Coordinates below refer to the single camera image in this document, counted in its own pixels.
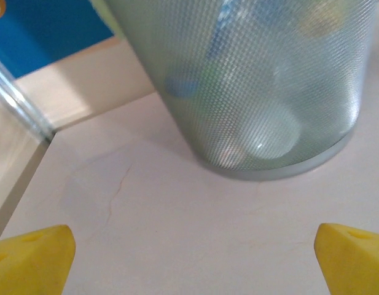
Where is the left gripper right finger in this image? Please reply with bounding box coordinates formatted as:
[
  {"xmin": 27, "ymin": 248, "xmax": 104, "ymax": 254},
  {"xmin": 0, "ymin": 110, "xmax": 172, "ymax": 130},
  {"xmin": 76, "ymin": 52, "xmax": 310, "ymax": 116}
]
[{"xmin": 314, "ymin": 222, "xmax": 379, "ymax": 295}]

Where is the green bin with liner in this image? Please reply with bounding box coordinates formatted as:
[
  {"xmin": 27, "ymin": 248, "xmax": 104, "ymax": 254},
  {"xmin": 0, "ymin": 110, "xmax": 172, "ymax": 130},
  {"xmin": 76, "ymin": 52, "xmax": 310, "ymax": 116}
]
[{"xmin": 96, "ymin": 0, "xmax": 377, "ymax": 182}]

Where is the aluminium side rail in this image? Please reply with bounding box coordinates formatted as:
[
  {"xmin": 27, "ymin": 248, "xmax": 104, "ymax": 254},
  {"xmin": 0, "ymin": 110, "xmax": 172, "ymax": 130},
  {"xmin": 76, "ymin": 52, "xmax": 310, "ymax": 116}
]
[{"xmin": 0, "ymin": 133, "xmax": 57, "ymax": 243}]

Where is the aluminium frame post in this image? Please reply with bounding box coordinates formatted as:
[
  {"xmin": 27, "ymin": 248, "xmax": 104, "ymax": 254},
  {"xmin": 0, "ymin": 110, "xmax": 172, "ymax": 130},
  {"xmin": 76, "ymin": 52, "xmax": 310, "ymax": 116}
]
[{"xmin": 0, "ymin": 52, "xmax": 55, "ymax": 142}]

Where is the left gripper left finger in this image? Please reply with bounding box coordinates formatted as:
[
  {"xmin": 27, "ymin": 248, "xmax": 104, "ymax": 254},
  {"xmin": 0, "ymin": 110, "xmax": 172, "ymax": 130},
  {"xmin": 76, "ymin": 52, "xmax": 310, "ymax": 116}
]
[{"xmin": 0, "ymin": 224, "xmax": 76, "ymax": 295}]

